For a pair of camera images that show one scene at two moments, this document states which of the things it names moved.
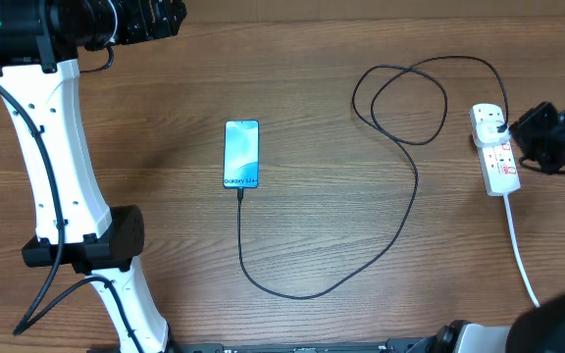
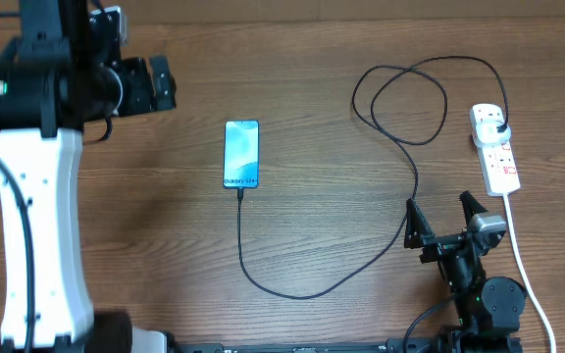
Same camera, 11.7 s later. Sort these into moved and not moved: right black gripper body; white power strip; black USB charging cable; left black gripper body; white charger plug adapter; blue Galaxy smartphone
Moved: right black gripper body; left black gripper body
Not moved: blue Galaxy smartphone; white power strip; white charger plug adapter; black USB charging cable
